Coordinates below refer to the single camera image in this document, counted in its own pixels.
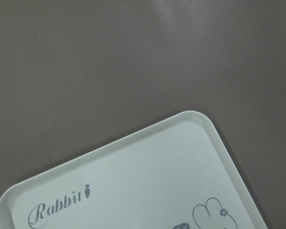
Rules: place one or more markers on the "beige rabbit print tray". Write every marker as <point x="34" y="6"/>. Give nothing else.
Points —
<point x="175" y="174"/>

